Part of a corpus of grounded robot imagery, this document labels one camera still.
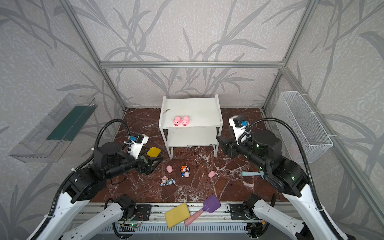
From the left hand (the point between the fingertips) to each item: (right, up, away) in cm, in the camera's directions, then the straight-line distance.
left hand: (158, 150), depth 63 cm
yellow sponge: (+7, -34, +9) cm, 36 cm away
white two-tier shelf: (+14, +12, +6) cm, 19 cm away
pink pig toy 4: (0, -16, +24) cm, 28 cm away
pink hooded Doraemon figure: (-2, -21, +19) cm, 29 cm away
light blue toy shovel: (+49, -19, +24) cm, 57 cm away
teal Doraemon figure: (+1, -22, +19) cm, 29 cm away
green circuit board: (-15, -38, +8) cm, 41 cm away
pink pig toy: (+11, +12, +4) cm, 17 cm away
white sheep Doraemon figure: (+10, -18, +22) cm, 30 cm away
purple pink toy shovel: (+23, -30, +13) cm, 40 cm away
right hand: (+27, +9, -5) cm, 29 cm away
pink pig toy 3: (+24, -18, +23) cm, 38 cm away
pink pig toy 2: (+7, +12, +4) cm, 15 cm away
